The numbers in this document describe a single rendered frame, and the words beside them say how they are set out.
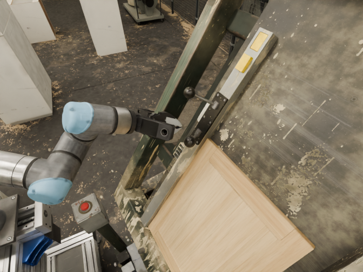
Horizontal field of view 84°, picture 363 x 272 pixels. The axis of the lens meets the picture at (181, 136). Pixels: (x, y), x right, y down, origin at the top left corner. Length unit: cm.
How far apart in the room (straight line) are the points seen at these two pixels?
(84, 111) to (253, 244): 61
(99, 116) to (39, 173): 18
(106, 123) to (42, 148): 246
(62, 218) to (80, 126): 186
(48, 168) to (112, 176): 182
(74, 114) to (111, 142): 215
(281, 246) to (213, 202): 24
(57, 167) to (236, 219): 54
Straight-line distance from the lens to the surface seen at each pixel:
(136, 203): 115
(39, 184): 53
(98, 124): 52
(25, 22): 559
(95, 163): 252
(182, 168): 81
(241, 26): 85
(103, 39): 442
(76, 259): 191
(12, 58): 294
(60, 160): 55
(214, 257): 84
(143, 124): 58
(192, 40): 85
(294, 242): 68
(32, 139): 315
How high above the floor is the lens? 193
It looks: 49 degrees down
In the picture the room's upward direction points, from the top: straight up
